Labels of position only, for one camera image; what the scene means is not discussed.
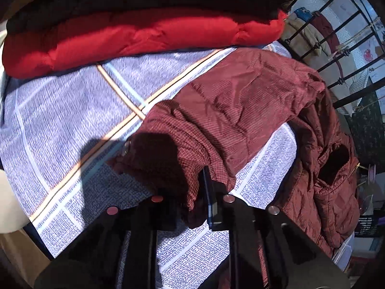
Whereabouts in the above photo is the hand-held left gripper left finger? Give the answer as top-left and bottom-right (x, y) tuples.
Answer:
(34, 196), (187, 289)

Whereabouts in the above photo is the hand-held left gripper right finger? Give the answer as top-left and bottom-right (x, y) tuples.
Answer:
(199, 165), (351, 289)

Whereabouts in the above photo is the maroon quilted jacket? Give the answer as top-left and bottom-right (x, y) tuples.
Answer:
(107, 48), (361, 259)

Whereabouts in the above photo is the blue plaid sheet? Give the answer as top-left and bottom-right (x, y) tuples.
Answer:
(0, 40), (301, 289)

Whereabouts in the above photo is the red puffer jacket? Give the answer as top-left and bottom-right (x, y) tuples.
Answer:
(1, 7), (288, 79)

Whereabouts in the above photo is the green patterned cloth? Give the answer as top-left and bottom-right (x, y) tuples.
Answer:
(346, 92), (385, 166)

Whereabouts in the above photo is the black iron railing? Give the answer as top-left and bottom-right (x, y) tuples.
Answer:
(278, 0), (385, 109)

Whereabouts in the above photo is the black fleece garment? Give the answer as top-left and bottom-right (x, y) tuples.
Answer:
(6, 0), (280, 35)

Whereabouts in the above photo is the white swing sofa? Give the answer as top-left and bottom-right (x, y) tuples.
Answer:
(284, 0), (379, 115)

